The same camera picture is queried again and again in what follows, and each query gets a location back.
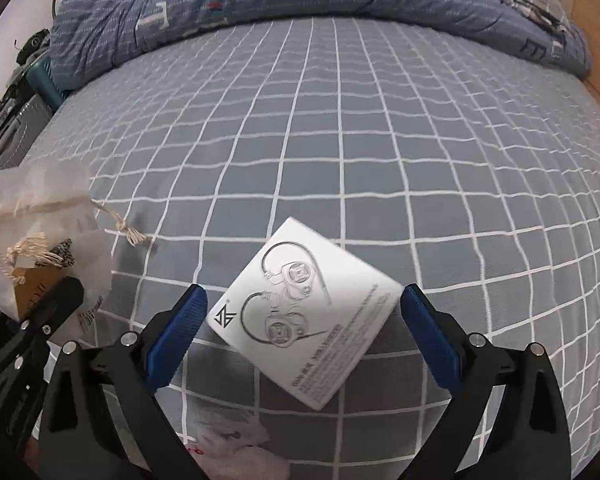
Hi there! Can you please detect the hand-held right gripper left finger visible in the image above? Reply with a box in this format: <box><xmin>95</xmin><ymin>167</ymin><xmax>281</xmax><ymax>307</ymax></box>
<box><xmin>37</xmin><ymin>282</ymin><xmax>216</xmax><ymax>480</ymax></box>

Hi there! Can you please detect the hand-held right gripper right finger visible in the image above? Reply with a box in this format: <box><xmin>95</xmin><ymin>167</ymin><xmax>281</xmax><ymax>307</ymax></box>
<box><xmin>399</xmin><ymin>282</ymin><xmax>576</xmax><ymax>480</ymax></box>

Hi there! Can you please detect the translucent drawstring pouch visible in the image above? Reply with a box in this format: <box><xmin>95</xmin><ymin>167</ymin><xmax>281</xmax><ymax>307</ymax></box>
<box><xmin>0</xmin><ymin>160</ymin><xmax>153</xmax><ymax>348</ymax></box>

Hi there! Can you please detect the clear plastic bag red print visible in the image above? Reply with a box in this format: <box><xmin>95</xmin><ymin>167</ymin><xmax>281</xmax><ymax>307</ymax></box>
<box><xmin>177</xmin><ymin>410</ymin><xmax>291</xmax><ymax>480</ymax></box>

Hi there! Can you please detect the white earphone box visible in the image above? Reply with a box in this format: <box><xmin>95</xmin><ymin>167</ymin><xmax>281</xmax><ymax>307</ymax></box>
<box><xmin>206</xmin><ymin>216</ymin><xmax>406</xmax><ymax>411</ymax></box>

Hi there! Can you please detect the bed with grey checked sheet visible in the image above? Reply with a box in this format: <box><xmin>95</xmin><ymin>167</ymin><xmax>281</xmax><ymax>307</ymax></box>
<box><xmin>0</xmin><ymin>15</ymin><xmax>600</xmax><ymax>480</ymax></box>

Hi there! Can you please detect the grey suitcase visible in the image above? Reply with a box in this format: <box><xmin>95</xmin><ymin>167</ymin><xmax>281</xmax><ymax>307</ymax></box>
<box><xmin>0</xmin><ymin>92</ymin><xmax>56</xmax><ymax>176</ymax></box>

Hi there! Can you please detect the teal plastic stool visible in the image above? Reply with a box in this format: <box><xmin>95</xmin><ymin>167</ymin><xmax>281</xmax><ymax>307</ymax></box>
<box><xmin>30</xmin><ymin>57</ymin><xmax>68</xmax><ymax>111</ymax></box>

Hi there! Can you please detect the dark clutter pile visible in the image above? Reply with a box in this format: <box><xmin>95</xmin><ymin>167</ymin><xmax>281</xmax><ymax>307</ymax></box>
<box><xmin>15</xmin><ymin>30</ymin><xmax>51</xmax><ymax>68</ymax></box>

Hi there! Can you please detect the dark printed pillow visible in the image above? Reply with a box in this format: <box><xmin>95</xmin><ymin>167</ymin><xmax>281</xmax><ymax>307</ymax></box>
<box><xmin>480</xmin><ymin>0</ymin><xmax>576</xmax><ymax>41</ymax></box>

